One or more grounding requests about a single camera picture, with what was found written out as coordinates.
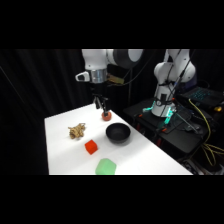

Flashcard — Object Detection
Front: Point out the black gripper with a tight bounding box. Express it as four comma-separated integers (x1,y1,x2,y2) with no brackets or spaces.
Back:
88,80,110,115

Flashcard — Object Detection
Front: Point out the red cube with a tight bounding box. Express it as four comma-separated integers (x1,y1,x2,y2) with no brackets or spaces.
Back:
84,139,99,156

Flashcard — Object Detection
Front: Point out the black bowl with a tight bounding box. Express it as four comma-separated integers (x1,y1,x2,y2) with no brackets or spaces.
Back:
105,122,132,145

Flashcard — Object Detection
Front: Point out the small red ball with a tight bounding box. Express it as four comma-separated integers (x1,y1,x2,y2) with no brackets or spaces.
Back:
101,111,113,121

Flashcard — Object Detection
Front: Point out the tan plush toy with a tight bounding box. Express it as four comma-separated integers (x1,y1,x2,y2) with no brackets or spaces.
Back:
67,122,87,140

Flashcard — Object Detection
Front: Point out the green translucent block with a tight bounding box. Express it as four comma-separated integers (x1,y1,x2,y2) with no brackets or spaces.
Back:
95,157,118,176

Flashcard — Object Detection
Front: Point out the black curtain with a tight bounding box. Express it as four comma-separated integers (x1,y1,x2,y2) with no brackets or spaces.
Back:
0,49,224,176

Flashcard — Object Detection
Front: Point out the black robot stand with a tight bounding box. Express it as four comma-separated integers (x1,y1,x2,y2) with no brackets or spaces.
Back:
123,97,224,164

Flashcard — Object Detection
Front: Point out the black laptop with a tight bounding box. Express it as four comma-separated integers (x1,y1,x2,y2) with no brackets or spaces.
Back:
176,85,224,108

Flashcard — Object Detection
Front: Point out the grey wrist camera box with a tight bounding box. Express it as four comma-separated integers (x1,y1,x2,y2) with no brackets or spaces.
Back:
75,71,91,83

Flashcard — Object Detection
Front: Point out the yellow cable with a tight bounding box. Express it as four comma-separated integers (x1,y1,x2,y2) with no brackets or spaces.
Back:
187,98,224,167

